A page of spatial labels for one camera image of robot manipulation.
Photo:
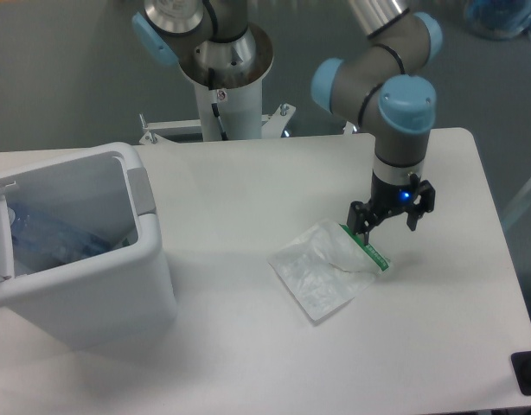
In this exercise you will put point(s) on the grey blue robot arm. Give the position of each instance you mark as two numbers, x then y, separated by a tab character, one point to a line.
379	93

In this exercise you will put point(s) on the crushed clear plastic bottle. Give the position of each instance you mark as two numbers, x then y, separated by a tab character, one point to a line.
45	236

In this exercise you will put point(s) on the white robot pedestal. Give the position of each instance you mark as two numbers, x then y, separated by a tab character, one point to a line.
229	71

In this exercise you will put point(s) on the white frame at right edge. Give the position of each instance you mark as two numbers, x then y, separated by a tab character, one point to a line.
517	207

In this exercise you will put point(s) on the blue plastic bag on floor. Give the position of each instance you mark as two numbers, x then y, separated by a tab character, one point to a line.
497	20

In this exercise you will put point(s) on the white trash can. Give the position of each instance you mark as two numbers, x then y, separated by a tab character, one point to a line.
103	191

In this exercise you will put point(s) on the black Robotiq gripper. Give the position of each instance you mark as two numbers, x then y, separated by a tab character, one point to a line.
388	200

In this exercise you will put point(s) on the black device at table edge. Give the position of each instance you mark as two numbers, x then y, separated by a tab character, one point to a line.
521	362

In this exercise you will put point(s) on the white green plastic bag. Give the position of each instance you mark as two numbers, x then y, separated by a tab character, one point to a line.
326	267

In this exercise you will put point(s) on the white pedestal base frame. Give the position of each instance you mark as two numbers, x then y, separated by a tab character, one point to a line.
225	122

